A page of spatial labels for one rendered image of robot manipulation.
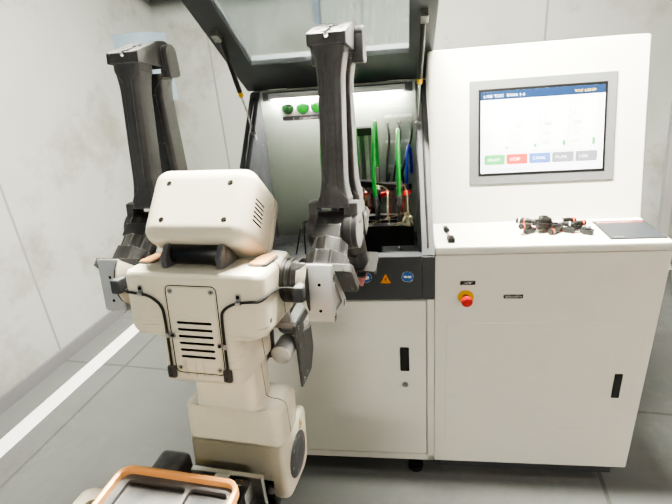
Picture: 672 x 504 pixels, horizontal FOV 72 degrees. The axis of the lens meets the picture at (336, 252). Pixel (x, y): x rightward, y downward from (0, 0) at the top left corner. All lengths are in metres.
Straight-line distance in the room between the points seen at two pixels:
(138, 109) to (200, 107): 3.02
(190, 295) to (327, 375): 1.01
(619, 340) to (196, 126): 3.40
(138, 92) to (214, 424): 0.72
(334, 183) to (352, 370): 0.98
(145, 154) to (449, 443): 1.49
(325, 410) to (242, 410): 0.91
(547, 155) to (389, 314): 0.76
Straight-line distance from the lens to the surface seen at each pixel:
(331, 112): 0.92
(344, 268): 0.84
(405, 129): 1.95
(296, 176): 2.04
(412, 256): 1.52
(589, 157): 1.81
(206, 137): 4.13
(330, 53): 0.93
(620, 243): 1.65
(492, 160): 1.73
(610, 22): 3.71
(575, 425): 1.99
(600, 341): 1.79
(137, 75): 1.11
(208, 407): 1.08
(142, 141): 1.10
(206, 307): 0.86
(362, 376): 1.78
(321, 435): 2.00
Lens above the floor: 1.57
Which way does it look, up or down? 23 degrees down
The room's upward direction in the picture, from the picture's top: 5 degrees counter-clockwise
